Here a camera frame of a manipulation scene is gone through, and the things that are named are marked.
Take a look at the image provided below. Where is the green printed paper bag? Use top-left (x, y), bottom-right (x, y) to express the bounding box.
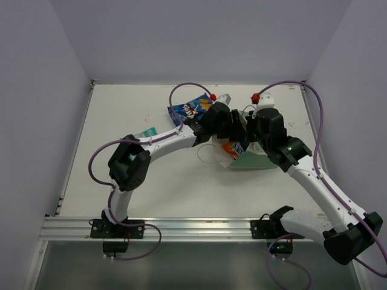
top-left (209, 111), bottom-right (277, 170)

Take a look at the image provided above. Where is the orange snack packet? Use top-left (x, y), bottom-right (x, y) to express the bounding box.
top-left (222, 141), bottom-right (246, 160)

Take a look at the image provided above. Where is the blue cookie snack packet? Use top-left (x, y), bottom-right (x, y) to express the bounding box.
top-left (167, 94), bottom-right (213, 126)

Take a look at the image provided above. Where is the green mint snack packet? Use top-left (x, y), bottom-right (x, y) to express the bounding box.
top-left (134, 127), bottom-right (158, 139)

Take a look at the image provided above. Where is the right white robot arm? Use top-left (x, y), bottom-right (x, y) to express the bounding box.
top-left (246, 108), bottom-right (383, 265)

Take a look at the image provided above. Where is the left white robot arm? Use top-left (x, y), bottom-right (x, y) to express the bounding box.
top-left (101, 102), bottom-right (246, 237)

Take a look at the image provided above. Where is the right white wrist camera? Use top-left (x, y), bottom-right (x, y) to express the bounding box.
top-left (252, 92), bottom-right (275, 118)

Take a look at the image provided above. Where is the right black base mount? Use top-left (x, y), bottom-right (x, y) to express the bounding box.
top-left (250, 205), bottom-right (305, 259)

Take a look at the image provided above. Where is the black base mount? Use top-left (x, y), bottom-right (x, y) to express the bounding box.
top-left (250, 205), bottom-right (305, 259)
top-left (89, 219), bottom-right (145, 257)

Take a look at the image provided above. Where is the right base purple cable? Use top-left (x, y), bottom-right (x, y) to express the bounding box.
top-left (265, 232), bottom-right (312, 290)

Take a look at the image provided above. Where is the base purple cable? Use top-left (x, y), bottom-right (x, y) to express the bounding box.
top-left (265, 232), bottom-right (312, 290)
top-left (104, 223), bottom-right (161, 261)

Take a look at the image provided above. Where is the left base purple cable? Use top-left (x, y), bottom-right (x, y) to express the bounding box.
top-left (104, 223), bottom-right (161, 261)

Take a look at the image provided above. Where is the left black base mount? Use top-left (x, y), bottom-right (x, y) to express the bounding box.
top-left (89, 219), bottom-right (145, 257)

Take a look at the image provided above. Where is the aluminium mounting rail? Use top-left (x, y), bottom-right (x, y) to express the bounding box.
top-left (39, 216), bottom-right (312, 242)

